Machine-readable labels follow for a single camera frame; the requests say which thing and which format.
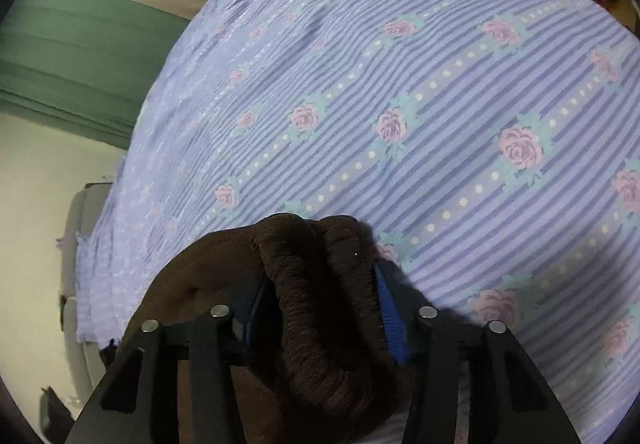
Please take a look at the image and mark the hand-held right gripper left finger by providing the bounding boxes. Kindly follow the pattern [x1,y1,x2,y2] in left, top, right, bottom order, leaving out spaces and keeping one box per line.
[64,278,279,444]

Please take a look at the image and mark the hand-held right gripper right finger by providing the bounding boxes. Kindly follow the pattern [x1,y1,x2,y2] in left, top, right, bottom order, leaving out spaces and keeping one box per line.
[372,260,583,444]

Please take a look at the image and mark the dark brown knit pants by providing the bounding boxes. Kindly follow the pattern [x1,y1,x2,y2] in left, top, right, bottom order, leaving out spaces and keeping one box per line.
[112,213,426,444]

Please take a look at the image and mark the blue floral striped bed sheet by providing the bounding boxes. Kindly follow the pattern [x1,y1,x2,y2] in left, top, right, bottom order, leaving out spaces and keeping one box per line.
[75,0,640,444]

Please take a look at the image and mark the green curtain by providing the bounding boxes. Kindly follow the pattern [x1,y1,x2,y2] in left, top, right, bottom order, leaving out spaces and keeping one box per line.
[0,0,371,150]

